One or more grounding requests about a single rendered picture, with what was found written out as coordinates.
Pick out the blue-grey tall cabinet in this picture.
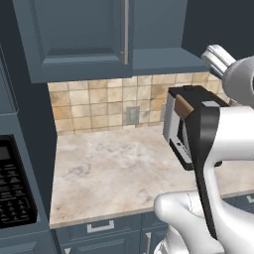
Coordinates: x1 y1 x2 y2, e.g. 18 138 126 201
0 0 59 254

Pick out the blue-grey base cabinet door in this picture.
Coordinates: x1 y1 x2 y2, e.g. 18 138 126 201
59 230 143 254
140 223 170 254

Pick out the blue-grey drawer front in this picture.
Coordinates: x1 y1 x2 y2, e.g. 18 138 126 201
54 212 144 246
223 192 254 215

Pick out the black microwave oven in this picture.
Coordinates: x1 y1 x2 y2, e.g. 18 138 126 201
0 133 39 230

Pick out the grey wall outlet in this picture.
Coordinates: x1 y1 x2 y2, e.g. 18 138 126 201
160 102 168 122
126 105 141 126

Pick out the silver cabinet door handle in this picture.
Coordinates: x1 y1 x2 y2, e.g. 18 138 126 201
119 0 130 65

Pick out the blue-grey narrow wall cabinet door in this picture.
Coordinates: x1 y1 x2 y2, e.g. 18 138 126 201
132 0 210 77

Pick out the silver base cabinet handle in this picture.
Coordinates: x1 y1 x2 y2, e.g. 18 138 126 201
144 231 153 254

